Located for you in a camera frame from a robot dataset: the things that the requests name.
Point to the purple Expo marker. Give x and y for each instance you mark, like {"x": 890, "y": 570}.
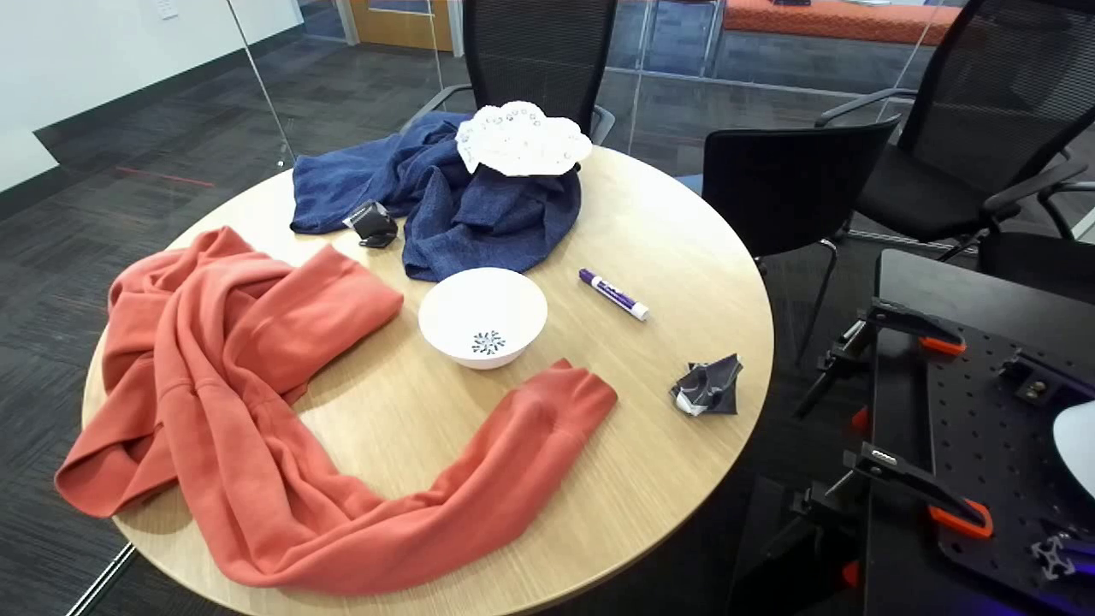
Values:
{"x": 613, "y": 295}

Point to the wooden door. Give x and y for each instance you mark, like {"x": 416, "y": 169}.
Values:
{"x": 397, "y": 23}

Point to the white rounded robot base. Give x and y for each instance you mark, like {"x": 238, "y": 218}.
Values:
{"x": 1081, "y": 447}

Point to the white ceramic bowl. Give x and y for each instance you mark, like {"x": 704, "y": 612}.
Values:
{"x": 481, "y": 307}

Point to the black perforated mounting board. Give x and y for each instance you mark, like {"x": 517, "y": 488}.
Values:
{"x": 980, "y": 456}

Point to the white crumpled cloth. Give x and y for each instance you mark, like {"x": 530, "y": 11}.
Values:
{"x": 517, "y": 137}

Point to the orange fleece cloth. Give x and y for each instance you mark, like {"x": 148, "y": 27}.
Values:
{"x": 226, "y": 378}

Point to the crumpled black clip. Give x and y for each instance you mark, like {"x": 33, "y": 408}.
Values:
{"x": 711, "y": 386}

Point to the black mesh office chair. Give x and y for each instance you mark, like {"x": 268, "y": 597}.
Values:
{"x": 536, "y": 46}

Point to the white wall board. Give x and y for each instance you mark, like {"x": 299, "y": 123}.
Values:
{"x": 104, "y": 55}

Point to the navy blue cloth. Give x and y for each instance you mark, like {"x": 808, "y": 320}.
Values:
{"x": 481, "y": 225}

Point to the black plain-back chair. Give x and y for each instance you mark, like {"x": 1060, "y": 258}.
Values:
{"x": 790, "y": 183}

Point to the black armrest office chair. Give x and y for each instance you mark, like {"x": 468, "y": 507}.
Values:
{"x": 995, "y": 106}

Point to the orange bench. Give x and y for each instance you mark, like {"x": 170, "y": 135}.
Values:
{"x": 833, "y": 18}

